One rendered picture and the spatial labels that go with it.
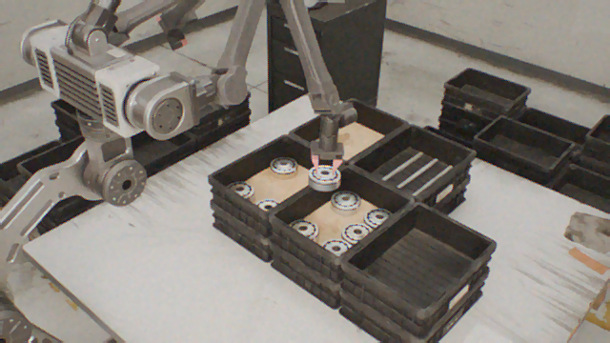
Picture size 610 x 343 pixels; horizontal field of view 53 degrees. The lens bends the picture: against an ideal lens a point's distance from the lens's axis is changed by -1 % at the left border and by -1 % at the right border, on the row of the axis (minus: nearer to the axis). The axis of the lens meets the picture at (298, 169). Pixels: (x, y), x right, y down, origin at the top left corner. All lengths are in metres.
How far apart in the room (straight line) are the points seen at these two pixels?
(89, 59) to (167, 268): 0.84
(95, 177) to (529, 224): 1.55
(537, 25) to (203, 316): 3.82
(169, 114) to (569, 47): 4.00
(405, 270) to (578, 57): 3.40
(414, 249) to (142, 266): 0.91
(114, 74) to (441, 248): 1.15
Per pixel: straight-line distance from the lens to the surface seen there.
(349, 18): 3.64
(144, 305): 2.05
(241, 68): 1.58
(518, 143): 3.35
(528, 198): 2.59
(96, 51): 1.62
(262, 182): 2.27
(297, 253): 1.96
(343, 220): 2.11
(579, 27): 5.04
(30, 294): 3.22
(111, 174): 1.76
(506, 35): 5.27
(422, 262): 2.00
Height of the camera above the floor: 2.18
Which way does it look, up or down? 35 degrees down
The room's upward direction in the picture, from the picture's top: 1 degrees clockwise
